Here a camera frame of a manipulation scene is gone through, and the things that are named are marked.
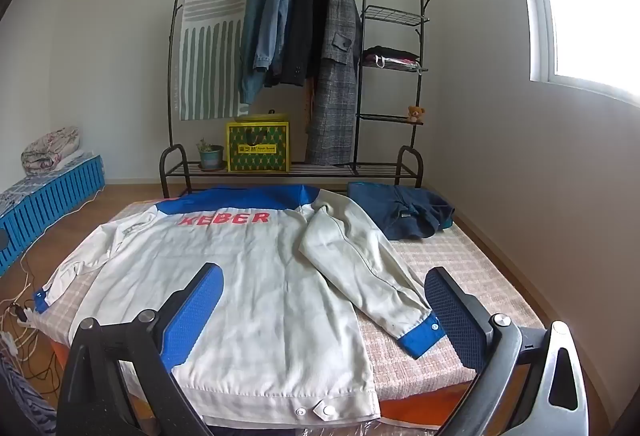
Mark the grey striped white cloth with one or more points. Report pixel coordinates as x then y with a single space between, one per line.
210 65

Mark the yellow green patterned box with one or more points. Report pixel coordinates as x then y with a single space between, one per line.
257 150

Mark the floral quilt bundle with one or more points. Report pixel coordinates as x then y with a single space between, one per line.
50 148

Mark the white power strip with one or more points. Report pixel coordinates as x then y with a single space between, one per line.
6 343

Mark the small potted plant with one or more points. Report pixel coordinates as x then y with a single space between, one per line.
211 158

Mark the blue denim jacket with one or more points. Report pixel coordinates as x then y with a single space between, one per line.
252 40

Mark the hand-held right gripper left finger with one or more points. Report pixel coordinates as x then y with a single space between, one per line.
195 311

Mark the pink checked bed blanket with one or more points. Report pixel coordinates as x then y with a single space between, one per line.
450 256

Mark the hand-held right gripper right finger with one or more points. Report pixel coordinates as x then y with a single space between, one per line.
450 316

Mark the dark striped cloth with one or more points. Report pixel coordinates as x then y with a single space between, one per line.
25 406

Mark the navy folded garment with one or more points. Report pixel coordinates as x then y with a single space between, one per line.
400 211

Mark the blue denim jeans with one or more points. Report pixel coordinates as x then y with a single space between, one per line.
277 15

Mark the white and blue jacket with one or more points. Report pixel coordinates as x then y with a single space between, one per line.
260 291

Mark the white framed window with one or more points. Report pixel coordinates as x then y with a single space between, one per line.
590 15

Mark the black coat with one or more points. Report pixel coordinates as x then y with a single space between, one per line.
307 25

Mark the brown teddy bear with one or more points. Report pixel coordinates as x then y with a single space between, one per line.
414 114

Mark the folded clothes pile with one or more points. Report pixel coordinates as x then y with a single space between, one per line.
387 55

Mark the blue slatted platform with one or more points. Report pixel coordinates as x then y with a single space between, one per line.
50 201

